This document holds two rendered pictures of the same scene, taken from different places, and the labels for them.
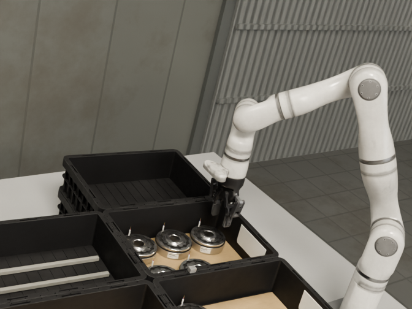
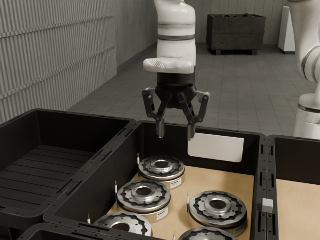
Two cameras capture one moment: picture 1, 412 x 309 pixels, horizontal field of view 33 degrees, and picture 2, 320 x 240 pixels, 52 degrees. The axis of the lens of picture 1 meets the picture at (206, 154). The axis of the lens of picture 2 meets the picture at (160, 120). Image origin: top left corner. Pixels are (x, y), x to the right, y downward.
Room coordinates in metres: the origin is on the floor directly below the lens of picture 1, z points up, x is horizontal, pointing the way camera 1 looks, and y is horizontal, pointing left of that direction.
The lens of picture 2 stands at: (1.21, 0.32, 1.22)
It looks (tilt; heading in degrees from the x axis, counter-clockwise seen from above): 21 degrees down; 324
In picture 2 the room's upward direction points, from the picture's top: straight up
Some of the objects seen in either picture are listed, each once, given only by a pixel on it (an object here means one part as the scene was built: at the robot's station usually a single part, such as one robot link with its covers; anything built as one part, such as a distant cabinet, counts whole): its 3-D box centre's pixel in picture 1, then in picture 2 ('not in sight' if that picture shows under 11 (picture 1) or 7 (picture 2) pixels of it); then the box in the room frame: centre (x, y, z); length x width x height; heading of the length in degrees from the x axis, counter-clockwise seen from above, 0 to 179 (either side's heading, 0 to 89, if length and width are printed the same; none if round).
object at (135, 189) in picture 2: (174, 238); (143, 192); (1.66, 0.03, 0.86); 0.05 x 0.05 x 0.01
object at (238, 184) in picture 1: (228, 184); (175, 85); (1.70, -0.08, 1.05); 0.08 x 0.08 x 0.09
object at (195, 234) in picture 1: (208, 235); (161, 166); (1.72, -0.06, 0.86); 0.10 x 0.10 x 0.01
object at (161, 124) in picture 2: (215, 209); (161, 128); (1.73, -0.06, 0.95); 0.02 x 0.01 x 0.04; 128
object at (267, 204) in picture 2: (192, 269); (267, 205); (1.43, -0.04, 0.94); 0.02 x 0.01 x 0.01; 127
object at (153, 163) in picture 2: (208, 234); (161, 164); (1.72, -0.06, 0.86); 0.05 x 0.05 x 0.01
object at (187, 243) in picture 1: (173, 240); (143, 194); (1.66, 0.03, 0.86); 0.10 x 0.10 x 0.01
